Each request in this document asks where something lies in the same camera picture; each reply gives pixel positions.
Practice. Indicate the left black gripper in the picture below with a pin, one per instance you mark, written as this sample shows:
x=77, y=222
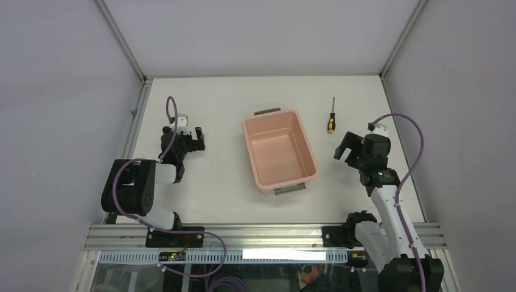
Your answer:
x=183, y=140

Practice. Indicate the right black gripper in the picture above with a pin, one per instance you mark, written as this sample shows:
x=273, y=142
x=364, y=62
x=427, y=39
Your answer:
x=354, y=148

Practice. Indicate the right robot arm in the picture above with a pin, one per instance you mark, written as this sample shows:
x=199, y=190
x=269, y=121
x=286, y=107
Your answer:
x=402, y=261

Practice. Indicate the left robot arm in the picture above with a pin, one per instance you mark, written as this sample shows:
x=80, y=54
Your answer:
x=130, y=190

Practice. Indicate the black yellow screwdriver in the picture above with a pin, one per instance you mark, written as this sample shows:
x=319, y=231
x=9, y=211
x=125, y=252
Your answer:
x=331, y=123

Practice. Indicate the pink plastic bin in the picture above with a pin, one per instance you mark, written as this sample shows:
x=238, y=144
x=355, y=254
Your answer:
x=280, y=153

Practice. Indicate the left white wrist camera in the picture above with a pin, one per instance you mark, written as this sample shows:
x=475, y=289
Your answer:
x=181, y=125

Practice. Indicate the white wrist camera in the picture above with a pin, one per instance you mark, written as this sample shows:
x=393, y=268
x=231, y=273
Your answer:
x=181, y=125
x=380, y=129

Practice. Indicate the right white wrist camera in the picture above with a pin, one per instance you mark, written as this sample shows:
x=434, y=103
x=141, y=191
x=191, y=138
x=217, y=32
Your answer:
x=380, y=129

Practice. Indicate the aluminium front rail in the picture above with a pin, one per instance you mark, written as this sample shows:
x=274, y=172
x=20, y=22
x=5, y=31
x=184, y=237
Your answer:
x=229, y=238

